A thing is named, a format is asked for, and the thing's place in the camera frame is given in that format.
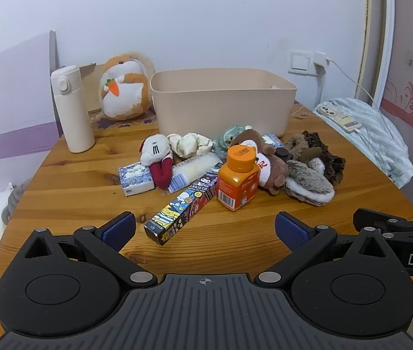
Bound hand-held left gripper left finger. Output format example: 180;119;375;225
22;211;158;288

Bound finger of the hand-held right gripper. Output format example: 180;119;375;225
353;208;413;242

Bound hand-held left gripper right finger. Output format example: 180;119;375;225
254;211;393;288

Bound orange plastic bottle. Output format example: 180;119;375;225
216;145;261;212

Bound beige plastic container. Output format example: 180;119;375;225
150;68;298;138

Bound grey furry slipper toy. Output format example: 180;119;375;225
283;160;335;207

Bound long cartoon printed box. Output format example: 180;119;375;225
144;166;223;247

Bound brown bear plush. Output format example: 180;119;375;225
230;127;289;195

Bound dark brown furry toy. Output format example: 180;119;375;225
299;130;346;186

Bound striped pale green cloth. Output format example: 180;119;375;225
314;98;413;188

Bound brown fur scrunchie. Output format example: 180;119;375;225
284;133;311;161

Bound white rabbit plush red legs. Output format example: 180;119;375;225
140;134;174;190

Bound small blue patterned tissue pack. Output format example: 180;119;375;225
261;134;283;149

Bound white roll in clear packet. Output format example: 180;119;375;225
168;152;225;194

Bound floral patterned mat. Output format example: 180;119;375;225
90;104;316;132

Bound cream scrunchie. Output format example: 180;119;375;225
166;132;214;159

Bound white smartphone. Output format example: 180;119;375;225
317;104;362;134

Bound grey knitted cloth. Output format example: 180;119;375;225
1;178;32;225

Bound green checked scrunchie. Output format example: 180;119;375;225
212;125;245;154

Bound cream thermos bottle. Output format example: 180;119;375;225
50;65;95;153

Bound orange white hamster plush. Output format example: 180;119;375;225
99;51;156;120

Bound light wooden stand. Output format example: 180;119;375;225
78;63;105;113

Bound white charger plug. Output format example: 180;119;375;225
313;51;329;75

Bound pale purple board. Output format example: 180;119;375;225
0;29;63;195

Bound white charging cable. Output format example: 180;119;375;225
316;57;411;146

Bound white light switch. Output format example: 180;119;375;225
288;50;314;75

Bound white wooden frame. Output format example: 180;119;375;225
356;0;398;108

